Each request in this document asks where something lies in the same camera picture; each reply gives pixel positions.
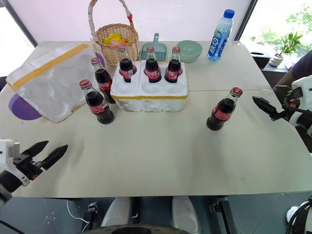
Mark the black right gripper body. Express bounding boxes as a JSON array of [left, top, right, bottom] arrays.
[[282, 87, 303, 120]]

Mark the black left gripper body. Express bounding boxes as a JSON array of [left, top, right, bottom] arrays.
[[13, 152, 44, 181]]

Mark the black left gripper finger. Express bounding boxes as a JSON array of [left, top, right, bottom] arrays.
[[20, 140, 50, 160], [41, 144, 69, 171]]

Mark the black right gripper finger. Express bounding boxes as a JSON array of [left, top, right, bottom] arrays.
[[252, 96, 286, 122], [273, 85, 292, 98]]

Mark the glass cola bottle red cap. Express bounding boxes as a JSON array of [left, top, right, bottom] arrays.
[[91, 57, 117, 105], [79, 79, 116, 126], [164, 46, 184, 84], [206, 87, 244, 132], [143, 45, 162, 84], [117, 45, 138, 83]]

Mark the white foam lid yellow tape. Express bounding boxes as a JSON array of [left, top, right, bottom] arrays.
[[6, 43, 98, 124]]

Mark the white foam bottle tray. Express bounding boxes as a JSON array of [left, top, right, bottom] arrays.
[[110, 60, 189, 113]]

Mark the person in purple shirt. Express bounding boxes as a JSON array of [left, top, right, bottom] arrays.
[[273, 50, 312, 90]]

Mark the large purple round mat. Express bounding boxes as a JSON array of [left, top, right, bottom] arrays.
[[8, 93, 43, 121]]

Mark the potted green plant white pot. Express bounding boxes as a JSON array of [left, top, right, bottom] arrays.
[[268, 31, 304, 67]]

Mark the blue plastic drink bottle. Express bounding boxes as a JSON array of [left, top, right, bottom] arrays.
[[206, 9, 235, 62]]

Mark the silver robot left leg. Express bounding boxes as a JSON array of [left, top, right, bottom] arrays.
[[100, 196, 133, 228]]

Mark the silver robot leg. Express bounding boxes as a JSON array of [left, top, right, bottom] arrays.
[[100, 196, 133, 228], [171, 196, 201, 233]]

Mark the pale green bowl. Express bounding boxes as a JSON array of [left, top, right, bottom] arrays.
[[175, 40, 203, 63]]

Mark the dark rounded robot torso shape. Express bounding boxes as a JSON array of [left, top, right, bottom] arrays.
[[89, 223, 195, 234]]

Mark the teal plastic dustpan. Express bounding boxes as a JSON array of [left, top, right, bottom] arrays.
[[139, 33, 168, 62]]

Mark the yellow toy fruit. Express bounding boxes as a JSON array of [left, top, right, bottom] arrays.
[[102, 34, 122, 45]]

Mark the silver robot right leg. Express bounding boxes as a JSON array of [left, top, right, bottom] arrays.
[[171, 196, 201, 233]]

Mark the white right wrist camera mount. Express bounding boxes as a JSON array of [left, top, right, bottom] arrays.
[[289, 75, 312, 128]]

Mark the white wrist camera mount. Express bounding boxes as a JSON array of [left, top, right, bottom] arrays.
[[289, 75, 312, 128], [0, 138, 31, 187]]

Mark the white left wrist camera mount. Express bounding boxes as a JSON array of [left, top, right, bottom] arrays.
[[0, 138, 31, 187]]

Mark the white floor cable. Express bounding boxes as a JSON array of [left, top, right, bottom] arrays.
[[66, 199, 90, 230]]

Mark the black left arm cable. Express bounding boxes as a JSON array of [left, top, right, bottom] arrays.
[[0, 220, 18, 234]]

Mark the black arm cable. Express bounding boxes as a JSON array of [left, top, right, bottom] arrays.
[[0, 220, 18, 234], [284, 194, 312, 234]]

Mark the black table leg bracket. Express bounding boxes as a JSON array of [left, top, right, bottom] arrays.
[[209, 195, 237, 234], [83, 201, 100, 223]]

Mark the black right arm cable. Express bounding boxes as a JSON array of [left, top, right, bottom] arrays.
[[284, 194, 312, 234]]

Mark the wicker basket white handle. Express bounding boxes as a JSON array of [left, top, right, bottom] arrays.
[[88, 0, 141, 67]]

